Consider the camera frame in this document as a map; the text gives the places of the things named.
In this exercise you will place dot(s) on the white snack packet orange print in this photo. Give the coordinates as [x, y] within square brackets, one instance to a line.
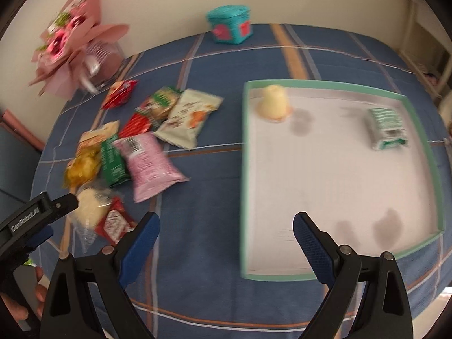
[187, 118]

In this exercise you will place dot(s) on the gold clear snack wrapper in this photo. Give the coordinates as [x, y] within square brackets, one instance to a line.
[82, 167]

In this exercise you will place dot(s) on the white furniture frame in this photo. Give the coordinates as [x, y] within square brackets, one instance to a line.
[423, 42]

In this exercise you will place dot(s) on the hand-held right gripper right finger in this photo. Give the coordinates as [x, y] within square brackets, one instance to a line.
[314, 247]

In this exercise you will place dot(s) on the light green box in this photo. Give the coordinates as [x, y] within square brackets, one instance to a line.
[335, 183]

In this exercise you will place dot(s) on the green and white snack packet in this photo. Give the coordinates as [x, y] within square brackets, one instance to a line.
[386, 127]

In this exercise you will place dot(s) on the pink paper flower bouquet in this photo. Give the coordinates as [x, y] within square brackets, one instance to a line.
[70, 42]

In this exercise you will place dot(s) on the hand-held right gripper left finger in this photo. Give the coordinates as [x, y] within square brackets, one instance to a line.
[141, 243]

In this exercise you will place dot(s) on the pink snack packet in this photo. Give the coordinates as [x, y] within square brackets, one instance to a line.
[148, 166]

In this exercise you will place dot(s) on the green cartoon snack packet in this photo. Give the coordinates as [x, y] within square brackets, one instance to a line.
[159, 106]

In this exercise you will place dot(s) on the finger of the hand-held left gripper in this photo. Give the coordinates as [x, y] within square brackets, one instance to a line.
[40, 236]
[63, 203]

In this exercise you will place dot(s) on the pale yellow pudding cup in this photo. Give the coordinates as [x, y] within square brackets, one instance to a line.
[273, 104]

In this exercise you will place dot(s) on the teal gift box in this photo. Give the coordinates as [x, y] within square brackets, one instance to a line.
[229, 24]

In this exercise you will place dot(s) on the person's left hand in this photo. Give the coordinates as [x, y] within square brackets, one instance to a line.
[37, 293]

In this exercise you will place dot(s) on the dark green snack packet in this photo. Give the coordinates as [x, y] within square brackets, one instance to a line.
[113, 164]

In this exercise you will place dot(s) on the red patterned snack packet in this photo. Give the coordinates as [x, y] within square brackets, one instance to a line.
[136, 125]

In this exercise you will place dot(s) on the blue plaid tablecloth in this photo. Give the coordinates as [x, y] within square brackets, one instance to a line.
[212, 169]

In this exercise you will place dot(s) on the red cartoon snack packet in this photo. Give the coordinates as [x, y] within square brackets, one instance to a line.
[119, 93]

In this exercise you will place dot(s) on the square glass vase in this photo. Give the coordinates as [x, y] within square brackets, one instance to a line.
[107, 61]

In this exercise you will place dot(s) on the pink furniture panel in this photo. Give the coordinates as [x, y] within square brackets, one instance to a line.
[19, 127]

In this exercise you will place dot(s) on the beige cake packet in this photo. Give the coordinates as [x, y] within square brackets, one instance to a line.
[97, 137]

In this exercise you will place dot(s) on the yellow bread packet red label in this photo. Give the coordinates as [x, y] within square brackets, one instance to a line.
[91, 208]

